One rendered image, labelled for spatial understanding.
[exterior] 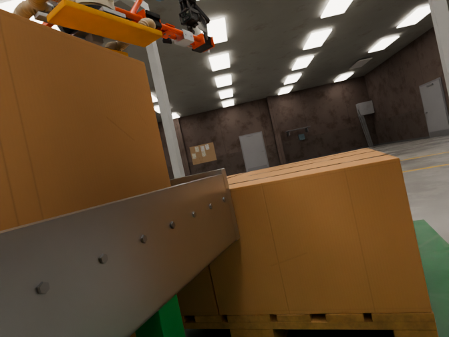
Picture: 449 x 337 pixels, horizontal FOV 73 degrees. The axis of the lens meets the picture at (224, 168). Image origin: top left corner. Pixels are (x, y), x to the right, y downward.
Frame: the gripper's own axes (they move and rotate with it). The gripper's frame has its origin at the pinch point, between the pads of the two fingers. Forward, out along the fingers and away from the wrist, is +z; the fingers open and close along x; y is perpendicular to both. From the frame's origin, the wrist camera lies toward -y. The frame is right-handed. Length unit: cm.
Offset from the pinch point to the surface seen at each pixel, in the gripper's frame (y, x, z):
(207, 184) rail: 61, 37, 65
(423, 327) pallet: 33, 74, 112
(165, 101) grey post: -200, -228, -51
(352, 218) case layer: 36, 63, 82
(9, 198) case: 102, 33, 59
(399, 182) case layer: 33, 75, 75
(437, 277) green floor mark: -22, 74, 123
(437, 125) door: -1332, 63, 77
